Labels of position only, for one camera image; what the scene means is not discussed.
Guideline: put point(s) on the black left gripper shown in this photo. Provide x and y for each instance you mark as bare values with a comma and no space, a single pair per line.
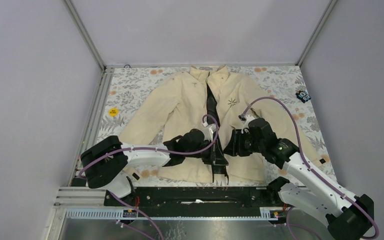
215,157

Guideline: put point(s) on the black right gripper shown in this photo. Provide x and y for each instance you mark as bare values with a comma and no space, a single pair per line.
235,147

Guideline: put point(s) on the beige zip-up jacket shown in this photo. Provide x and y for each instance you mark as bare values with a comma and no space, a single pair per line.
218,109

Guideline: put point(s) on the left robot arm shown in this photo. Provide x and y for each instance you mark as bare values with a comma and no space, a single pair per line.
105,164

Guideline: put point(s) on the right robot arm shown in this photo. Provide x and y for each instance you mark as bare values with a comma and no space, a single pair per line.
346,215

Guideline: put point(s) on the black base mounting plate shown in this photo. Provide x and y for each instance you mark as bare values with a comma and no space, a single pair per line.
200,198

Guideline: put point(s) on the small blue black tag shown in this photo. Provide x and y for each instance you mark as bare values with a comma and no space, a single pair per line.
303,96

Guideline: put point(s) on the yellow round sticker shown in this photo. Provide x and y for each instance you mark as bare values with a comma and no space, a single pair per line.
113,112

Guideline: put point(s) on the floral patterned table cloth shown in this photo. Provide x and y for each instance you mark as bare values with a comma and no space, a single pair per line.
129,89

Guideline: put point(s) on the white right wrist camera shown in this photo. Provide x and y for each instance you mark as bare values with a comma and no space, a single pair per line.
246,119

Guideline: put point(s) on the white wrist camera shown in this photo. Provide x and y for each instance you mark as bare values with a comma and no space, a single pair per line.
246,119
208,131

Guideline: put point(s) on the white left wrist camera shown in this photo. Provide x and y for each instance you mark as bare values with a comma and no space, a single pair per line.
208,131

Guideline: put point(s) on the slotted grey cable duct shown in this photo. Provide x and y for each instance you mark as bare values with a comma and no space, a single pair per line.
241,214

